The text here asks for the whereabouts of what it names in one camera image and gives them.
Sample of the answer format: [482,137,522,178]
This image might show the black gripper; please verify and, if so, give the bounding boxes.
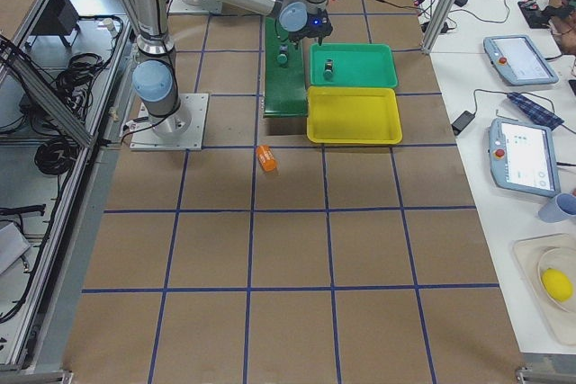
[288,10,333,50]

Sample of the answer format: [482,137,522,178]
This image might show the green push button switch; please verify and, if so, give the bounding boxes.
[322,58,334,81]

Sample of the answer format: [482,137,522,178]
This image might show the orange cylinder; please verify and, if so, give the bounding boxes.
[256,145,277,173]

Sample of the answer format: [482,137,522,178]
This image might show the green plastic tray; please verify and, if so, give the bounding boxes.
[310,42,398,88]

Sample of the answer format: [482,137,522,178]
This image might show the green conveyor belt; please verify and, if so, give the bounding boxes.
[264,18,308,118]

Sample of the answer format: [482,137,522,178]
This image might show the yellow plastic tray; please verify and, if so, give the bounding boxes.
[307,86,403,145]

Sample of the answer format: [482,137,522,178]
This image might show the black power adapter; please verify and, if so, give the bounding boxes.
[451,111,475,136]

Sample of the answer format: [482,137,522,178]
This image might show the blue teach pendant far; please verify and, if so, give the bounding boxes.
[482,35,559,86]

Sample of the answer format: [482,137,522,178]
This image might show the blue teach pendant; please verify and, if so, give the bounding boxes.
[488,118,561,198]
[482,35,559,86]

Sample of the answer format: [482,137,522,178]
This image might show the blue plaid cloth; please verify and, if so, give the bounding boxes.
[507,92,564,130]

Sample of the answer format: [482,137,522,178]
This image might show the blue teach pendant near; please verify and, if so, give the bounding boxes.
[488,118,561,198]

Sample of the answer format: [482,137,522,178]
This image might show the light blue mug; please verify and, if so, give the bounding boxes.
[537,193,575,223]

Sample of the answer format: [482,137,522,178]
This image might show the white bowl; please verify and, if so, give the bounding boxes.
[537,247,575,313]

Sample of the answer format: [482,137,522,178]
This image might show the yellow lemon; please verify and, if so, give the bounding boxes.
[541,268,573,302]

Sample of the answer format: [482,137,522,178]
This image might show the beige tray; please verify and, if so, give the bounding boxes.
[513,234,575,347]

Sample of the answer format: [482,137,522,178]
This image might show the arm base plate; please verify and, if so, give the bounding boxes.
[168,0,222,15]
[129,93,209,151]

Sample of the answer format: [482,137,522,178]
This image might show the black cable bundle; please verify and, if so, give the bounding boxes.
[34,136,80,176]

